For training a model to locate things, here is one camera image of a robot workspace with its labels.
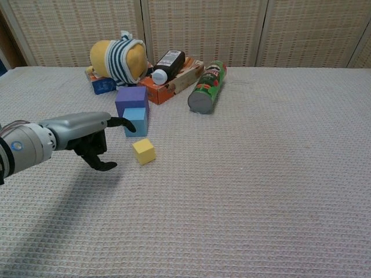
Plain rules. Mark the dark bottle white cap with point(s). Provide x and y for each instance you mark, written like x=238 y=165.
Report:
x=171 y=62

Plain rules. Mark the small yellow foam cube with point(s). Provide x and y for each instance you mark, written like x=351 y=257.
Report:
x=144 y=152

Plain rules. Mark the green Pringles can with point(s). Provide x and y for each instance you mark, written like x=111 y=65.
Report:
x=208 y=84

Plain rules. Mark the bamboo folding screen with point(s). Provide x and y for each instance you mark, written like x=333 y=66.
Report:
x=232 y=29

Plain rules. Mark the medium blue foam cube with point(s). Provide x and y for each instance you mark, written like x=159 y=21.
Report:
x=140 y=121

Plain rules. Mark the yellow plush toy striped shirt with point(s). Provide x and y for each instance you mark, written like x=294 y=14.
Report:
x=119 y=56

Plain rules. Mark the small blue orange box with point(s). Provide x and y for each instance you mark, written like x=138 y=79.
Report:
x=103 y=85

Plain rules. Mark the orange cardboard box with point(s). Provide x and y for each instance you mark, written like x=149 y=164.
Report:
x=162 y=92

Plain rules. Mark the large purple foam cube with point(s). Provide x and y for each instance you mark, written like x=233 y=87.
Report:
x=131 y=97

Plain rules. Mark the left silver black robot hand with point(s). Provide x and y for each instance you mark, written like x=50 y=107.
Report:
x=78 y=127

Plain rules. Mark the white woven tablecloth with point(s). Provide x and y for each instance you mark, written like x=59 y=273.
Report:
x=232 y=173

